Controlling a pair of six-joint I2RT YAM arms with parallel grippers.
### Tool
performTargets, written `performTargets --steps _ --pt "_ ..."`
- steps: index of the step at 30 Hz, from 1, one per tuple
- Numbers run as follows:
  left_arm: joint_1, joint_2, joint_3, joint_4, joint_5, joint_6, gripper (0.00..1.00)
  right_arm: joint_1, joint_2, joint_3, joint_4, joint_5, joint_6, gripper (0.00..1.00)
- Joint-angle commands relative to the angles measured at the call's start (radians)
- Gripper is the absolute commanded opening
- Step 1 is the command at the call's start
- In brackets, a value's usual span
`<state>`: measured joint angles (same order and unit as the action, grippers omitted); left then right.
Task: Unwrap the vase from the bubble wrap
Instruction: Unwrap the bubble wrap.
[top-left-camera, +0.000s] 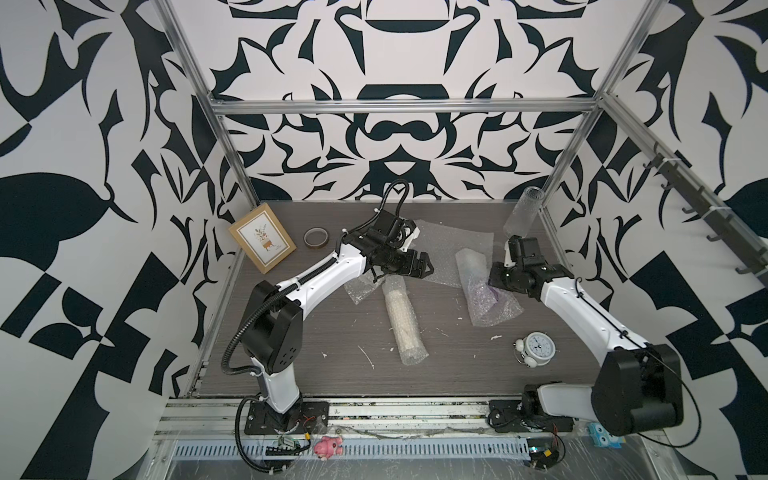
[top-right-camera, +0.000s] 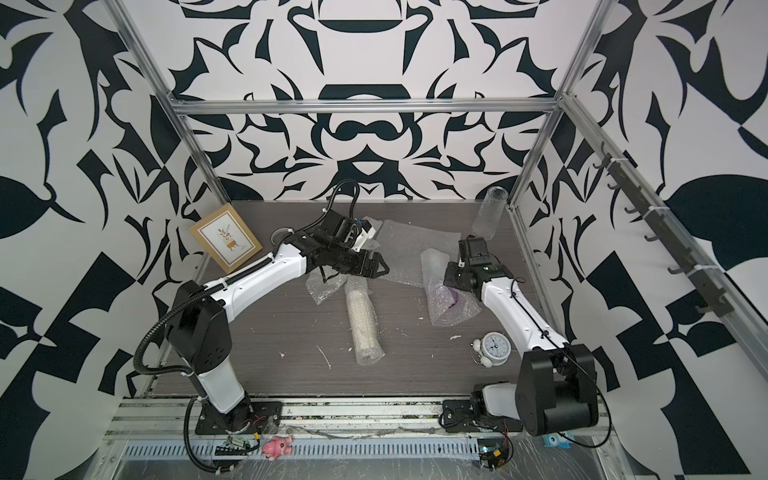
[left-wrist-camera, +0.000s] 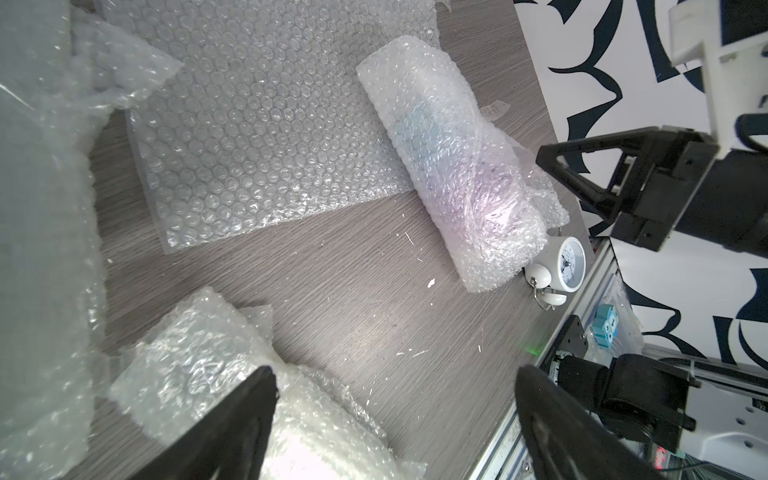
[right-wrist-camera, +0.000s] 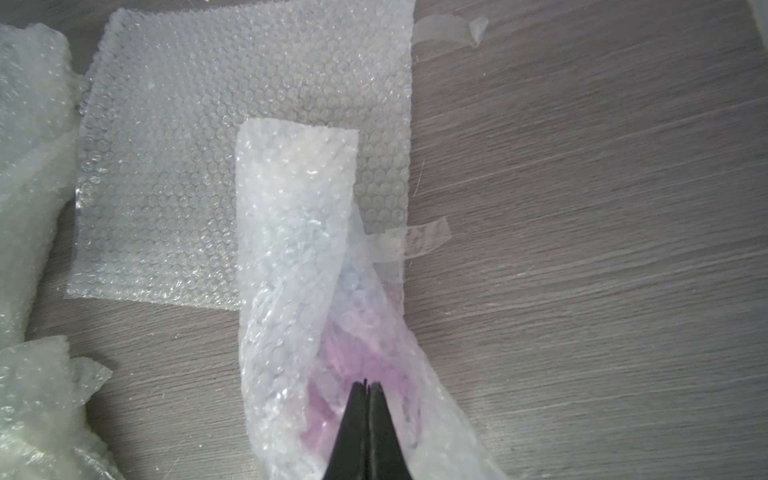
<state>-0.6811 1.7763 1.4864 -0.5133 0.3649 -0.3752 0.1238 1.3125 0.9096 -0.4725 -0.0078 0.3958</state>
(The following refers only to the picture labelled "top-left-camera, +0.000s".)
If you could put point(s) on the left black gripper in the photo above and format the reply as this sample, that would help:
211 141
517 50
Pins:
418 269

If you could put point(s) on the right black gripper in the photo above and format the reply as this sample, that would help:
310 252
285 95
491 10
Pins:
497 267

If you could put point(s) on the bubble wrap sheet around vase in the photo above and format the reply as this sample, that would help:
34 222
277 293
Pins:
442 243

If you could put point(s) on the clear glass vase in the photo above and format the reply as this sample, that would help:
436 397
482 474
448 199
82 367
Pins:
525 212

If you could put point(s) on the iridescent bubble wrap bundle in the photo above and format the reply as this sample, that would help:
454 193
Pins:
487 306

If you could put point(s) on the white vase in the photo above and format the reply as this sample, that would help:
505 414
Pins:
403 321

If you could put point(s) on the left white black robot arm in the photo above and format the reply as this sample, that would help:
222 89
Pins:
270 335

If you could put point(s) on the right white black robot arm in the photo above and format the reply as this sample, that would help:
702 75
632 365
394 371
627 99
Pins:
639 386

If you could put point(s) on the white alarm clock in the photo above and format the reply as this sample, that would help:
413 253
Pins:
535 350

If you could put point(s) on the brown tape roll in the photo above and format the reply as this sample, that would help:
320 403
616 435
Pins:
316 237

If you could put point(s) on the wooden framed picture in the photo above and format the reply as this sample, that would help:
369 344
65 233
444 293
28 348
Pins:
263 238

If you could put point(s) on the blue owl toy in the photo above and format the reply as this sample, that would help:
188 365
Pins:
602 438

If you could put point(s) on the right circuit board with led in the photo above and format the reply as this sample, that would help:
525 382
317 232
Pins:
544 455

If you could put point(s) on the pink pig toy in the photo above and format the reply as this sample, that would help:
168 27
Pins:
328 447

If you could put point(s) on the left green circuit board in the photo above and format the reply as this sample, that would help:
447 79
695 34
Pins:
286 446

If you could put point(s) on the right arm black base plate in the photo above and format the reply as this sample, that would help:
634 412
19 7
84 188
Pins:
510 417

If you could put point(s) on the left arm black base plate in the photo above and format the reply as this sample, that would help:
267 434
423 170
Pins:
303 417

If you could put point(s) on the black hook rail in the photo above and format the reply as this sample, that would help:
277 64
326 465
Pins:
703 203

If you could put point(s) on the white slotted cable duct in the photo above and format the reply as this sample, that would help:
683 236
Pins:
379 449

